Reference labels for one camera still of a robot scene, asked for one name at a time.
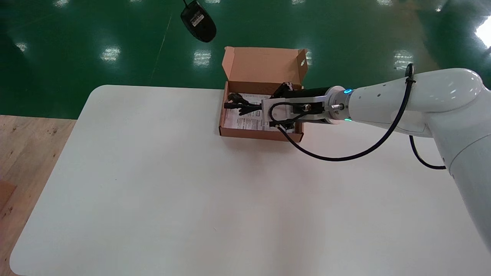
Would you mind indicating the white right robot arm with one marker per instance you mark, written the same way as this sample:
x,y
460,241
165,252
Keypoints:
x,y
441,96

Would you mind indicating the brown cardboard storage box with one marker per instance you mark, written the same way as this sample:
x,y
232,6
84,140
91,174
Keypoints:
x,y
261,65

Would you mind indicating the black computer mouse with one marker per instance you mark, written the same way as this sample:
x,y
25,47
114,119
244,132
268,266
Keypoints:
x,y
199,25

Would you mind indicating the printed paper manual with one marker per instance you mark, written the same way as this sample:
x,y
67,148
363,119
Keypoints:
x,y
245,122

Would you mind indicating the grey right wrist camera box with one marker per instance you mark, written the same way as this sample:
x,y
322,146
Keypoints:
x,y
280,111

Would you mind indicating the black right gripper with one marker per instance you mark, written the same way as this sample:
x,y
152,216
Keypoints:
x,y
314,92

